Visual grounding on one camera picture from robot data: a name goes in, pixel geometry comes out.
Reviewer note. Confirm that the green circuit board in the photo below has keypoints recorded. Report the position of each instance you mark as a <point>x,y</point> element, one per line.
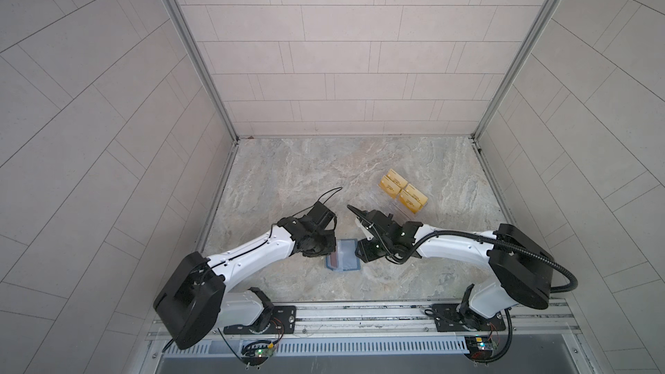
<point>258,352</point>
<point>480,347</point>

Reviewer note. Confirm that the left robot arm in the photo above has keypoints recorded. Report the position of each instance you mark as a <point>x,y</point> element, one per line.
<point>198,296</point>

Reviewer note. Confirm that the gold cards left stack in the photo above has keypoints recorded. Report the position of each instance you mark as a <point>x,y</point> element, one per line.
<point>392,183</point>

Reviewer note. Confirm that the clear acrylic card stand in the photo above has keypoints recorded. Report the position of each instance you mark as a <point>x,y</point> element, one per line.
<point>393,204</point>

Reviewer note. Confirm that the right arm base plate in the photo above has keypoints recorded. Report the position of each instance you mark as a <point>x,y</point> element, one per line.
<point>447,318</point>

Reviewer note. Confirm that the gold cards stack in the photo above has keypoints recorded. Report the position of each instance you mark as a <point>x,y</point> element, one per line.
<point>412,199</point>
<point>392,183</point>

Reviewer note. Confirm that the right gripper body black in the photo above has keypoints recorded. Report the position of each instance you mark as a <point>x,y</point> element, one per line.
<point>374,248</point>

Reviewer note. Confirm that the left green circuit board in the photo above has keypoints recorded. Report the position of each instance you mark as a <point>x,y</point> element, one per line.
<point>258,352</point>

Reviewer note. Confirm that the gold cards right stack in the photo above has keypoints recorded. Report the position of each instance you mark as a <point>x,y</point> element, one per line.
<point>412,199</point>

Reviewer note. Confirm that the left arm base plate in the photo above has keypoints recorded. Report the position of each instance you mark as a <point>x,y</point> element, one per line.
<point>275,321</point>

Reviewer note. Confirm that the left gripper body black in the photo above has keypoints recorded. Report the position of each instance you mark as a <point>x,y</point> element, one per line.
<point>321,245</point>

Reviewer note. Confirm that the aluminium mounting rail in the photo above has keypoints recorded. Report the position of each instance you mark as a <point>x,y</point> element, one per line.
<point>364,319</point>

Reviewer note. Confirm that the right green circuit board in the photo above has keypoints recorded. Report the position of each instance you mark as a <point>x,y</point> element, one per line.
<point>480,347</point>

